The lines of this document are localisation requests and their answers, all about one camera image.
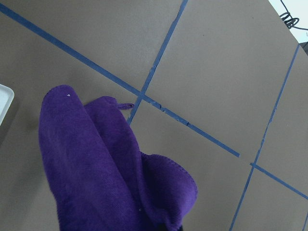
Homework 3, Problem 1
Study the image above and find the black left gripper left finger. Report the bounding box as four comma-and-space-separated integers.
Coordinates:
156, 224, 166, 231

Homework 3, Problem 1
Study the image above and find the purple microfiber towel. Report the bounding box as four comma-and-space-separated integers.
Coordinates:
38, 85, 198, 231

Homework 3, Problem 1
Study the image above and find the white towel rack base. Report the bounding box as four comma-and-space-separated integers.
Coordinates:
0, 84, 14, 124

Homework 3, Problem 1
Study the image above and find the coiled black cable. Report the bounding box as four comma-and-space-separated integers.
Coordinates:
279, 0, 308, 31

